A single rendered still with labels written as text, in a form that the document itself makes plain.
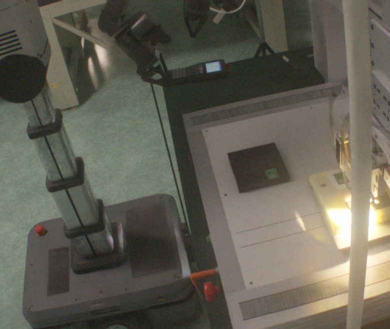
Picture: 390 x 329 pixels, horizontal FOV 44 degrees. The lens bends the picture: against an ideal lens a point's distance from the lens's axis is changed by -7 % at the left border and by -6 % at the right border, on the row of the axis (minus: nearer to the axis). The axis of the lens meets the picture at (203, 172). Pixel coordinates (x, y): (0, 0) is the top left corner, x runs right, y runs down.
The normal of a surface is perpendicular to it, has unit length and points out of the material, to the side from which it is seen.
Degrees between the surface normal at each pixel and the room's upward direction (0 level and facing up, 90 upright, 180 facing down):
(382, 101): 90
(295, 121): 0
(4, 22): 90
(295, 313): 0
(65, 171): 90
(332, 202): 0
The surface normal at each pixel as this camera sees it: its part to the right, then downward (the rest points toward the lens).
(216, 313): -0.17, -0.76
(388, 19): -0.97, 0.23
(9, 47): 0.20, 0.73
